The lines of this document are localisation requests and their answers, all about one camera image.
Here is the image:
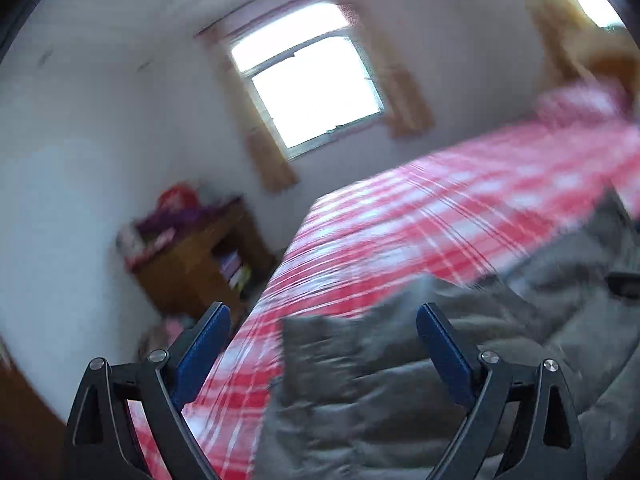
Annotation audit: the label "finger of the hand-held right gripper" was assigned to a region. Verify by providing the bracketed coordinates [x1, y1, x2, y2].
[606, 271, 640, 302]

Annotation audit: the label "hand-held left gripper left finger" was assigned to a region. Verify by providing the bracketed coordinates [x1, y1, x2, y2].
[62, 301, 232, 480]

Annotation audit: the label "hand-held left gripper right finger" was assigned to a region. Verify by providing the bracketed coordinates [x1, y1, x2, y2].
[416, 301, 586, 480]

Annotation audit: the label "grey puffer jacket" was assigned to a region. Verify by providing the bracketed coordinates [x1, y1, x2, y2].
[260, 187, 640, 480]

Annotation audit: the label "pile of clothes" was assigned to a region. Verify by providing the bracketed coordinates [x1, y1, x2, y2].
[145, 317, 196, 356]

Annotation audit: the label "purple clothes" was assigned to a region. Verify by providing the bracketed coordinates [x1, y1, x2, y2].
[135, 205, 211, 233]

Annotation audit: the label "brown wooden desk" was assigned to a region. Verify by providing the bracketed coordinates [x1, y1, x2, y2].
[122, 200, 278, 321]

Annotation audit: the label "bed with red plaid sheet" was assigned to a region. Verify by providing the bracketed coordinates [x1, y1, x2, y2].
[125, 110, 640, 480]

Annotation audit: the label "brown wooden furniture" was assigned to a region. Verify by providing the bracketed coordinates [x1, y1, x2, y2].
[0, 355, 68, 480]

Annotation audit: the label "pink folded quilt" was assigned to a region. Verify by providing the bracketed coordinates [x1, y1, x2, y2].
[537, 82, 636, 128]

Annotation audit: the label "long yellow patterned curtain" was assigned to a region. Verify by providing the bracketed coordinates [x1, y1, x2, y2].
[500, 0, 601, 81]

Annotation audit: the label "sliding window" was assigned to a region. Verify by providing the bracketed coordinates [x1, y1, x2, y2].
[227, 2, 386, 161]

